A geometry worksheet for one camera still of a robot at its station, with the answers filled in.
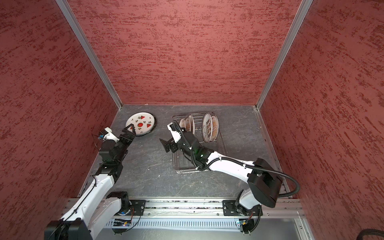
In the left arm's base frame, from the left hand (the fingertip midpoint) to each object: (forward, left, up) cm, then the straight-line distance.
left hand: (132, 130), depth 80 cm
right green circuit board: (-40, -61, -21) cm, 76 cm away
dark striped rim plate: (+19, +2, -18) cm, 27 cm away
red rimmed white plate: (+12, -43, -12) cm, 46 cm away
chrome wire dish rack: (-10, -27, -20) cm, 35 cm away
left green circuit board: (-41, +2, -24) cm, 47 cm away
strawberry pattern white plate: (+22, +12, -17) cm, 31 cm away
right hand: (-5, -20, +2) cm, 21 cm away
